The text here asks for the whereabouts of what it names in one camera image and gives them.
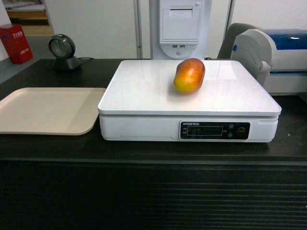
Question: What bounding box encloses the dark red mango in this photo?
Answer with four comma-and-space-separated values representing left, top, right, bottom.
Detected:
173, 58, 205, 93

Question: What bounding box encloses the white checkout scale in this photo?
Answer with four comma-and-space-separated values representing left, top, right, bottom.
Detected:
98, 60, 282, 142

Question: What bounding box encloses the black checkout counter cabinet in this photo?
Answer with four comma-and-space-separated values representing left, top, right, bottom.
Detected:
0, 58, 307, 230

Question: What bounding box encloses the white POS terminal stand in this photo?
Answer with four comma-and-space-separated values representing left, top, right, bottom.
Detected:
149, 0, 212, 60

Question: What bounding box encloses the black barcode scanner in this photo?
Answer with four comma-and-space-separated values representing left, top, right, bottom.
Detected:
48, 34, 81, 72

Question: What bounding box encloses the beige plastic tray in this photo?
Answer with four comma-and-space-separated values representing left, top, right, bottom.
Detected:
0, 88, 105, 136

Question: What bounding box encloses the grey blue label printer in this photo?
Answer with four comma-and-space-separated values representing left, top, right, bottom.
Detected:
231, 29, 307, 94

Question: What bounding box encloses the wooden shelf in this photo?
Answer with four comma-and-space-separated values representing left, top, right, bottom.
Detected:
1, 0, 53, 36

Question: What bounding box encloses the red box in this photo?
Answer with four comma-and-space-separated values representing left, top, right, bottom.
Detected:
0, 24, 33, 64

